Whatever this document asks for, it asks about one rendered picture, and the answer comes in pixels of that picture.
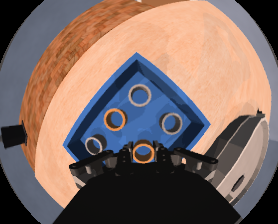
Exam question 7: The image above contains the bronze bushing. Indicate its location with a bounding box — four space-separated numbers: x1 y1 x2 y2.
104 109 128 131
133 139 154 163

